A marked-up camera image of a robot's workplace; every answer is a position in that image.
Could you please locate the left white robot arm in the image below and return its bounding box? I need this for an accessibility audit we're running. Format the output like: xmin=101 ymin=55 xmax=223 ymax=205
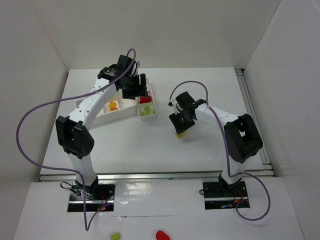
xmin=55 ymin=55 xmax=147 ymax=198

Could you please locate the red lego brick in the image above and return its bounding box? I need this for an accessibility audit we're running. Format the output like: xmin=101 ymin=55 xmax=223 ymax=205
xmin=138 ymin=95 xmax=153 ymax=105

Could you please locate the red oval lego foreground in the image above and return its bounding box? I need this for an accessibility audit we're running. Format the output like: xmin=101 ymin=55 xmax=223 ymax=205
xmin=155 ymin=230 xmax=171 ymax=240

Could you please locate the centre white compartment tray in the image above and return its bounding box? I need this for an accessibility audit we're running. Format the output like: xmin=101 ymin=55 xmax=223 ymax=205
xmin=136 ymin=78 xmax=158 ymax=121

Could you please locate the yellow oval lego piece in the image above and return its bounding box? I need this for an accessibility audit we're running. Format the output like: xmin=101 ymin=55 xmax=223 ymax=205
xmin=108 ymin=101 xmax=119 ymax=112

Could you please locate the white compartment tray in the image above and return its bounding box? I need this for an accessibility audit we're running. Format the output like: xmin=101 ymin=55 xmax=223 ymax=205
xmin=136 ymin=78 xmax=158 ymax=121
xmin=74 ymin=92 xmax=137 ymax=127

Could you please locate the lime lego brick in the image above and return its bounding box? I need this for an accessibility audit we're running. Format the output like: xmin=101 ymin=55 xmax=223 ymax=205
xmin=139 ymin=105 xmax=156 ymax=116

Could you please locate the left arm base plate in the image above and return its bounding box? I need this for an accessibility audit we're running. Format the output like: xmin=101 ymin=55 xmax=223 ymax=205
xmin=60 ymin=181 xmax=116 ymax=213

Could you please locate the left white compartment tray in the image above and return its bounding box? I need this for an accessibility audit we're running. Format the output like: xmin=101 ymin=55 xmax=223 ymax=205
xmin=74 ymin=92 xmax=137 ymax=127

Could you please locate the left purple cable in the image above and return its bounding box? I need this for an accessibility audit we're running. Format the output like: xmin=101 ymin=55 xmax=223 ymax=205
xmin=15 ymin=48 xmax=137 ymax=232

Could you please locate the front aluminium rail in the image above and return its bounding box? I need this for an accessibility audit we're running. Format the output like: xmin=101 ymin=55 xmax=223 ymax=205
xmin=39 ymin=170 xmax=276 ymax=182

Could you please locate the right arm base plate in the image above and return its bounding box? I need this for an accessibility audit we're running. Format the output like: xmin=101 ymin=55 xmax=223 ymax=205
xmin=198 ymin=181 xmax=250 ymax=210

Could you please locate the lime and yellow lego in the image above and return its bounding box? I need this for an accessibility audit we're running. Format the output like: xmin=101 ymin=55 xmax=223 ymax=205
xmin=175 ymin=131 xmax=187 ymax=139

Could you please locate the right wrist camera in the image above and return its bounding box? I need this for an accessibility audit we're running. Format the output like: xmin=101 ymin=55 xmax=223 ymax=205
xmin=168 ymin=99 xmax=183 ymax=115

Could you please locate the lime lego foreground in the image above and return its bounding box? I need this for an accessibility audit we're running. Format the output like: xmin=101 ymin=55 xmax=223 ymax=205
xmin=110 ymin=232 xmax=121 ymax=240

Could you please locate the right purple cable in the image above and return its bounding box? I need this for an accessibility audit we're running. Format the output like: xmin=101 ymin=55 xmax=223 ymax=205
xmin=169 ymin=80 xmax=272 ymax=221

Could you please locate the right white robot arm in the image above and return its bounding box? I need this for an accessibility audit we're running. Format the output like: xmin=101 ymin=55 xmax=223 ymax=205
xmin=168 ymin=91 xmax=263 ymax=192

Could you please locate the purple cable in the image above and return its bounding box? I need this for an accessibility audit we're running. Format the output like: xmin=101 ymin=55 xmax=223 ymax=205
xmin=169 ymin=80 xmax=272 ymax=221
xmin=15 ymin=48 xmax=137 ymax=232

